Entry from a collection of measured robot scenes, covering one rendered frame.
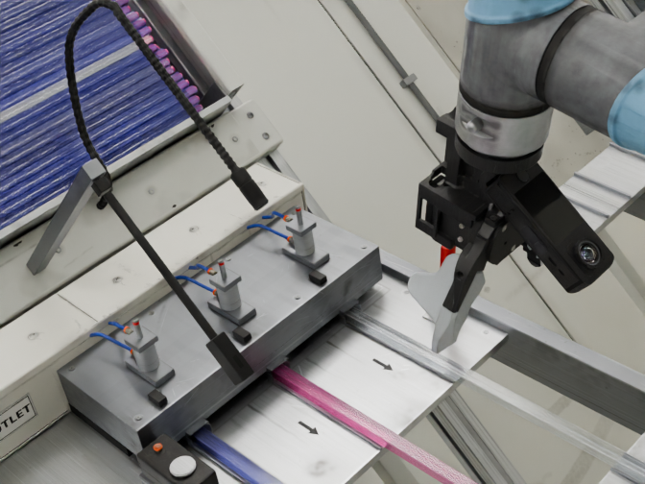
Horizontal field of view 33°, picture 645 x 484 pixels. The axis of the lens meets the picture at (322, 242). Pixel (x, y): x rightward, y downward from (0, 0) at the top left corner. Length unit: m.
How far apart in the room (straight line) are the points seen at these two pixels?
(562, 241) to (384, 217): 2.30
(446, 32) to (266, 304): 1.10
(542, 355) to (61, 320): 0.50
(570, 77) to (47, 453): 0.65
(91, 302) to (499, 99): 0.53
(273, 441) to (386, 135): 2.28
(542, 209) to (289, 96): 2.34
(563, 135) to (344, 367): 1.03
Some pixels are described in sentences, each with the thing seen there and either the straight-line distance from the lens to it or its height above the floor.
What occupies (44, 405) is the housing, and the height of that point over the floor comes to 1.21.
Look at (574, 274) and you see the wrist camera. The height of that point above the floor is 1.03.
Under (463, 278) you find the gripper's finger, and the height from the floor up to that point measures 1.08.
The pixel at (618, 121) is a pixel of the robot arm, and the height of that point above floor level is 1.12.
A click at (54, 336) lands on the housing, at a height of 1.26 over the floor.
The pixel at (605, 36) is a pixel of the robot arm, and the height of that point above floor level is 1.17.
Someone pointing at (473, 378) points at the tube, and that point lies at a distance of 1.09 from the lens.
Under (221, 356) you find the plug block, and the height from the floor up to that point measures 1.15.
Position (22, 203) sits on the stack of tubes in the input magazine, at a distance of 1.20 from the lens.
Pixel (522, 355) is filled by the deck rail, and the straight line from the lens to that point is 1.16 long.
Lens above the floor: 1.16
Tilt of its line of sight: 1 degrees up
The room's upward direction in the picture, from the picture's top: 37 degrees counter-clockwise
